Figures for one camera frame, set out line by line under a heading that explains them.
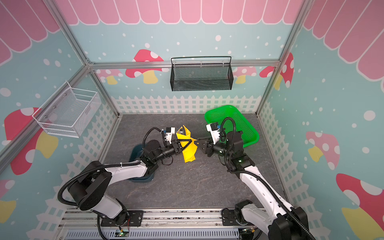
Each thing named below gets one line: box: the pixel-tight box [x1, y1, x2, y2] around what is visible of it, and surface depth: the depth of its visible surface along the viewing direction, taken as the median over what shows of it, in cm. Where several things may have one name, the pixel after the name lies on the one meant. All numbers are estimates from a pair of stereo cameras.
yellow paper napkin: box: [176, 125, 198, 163], surface depth 76 cm
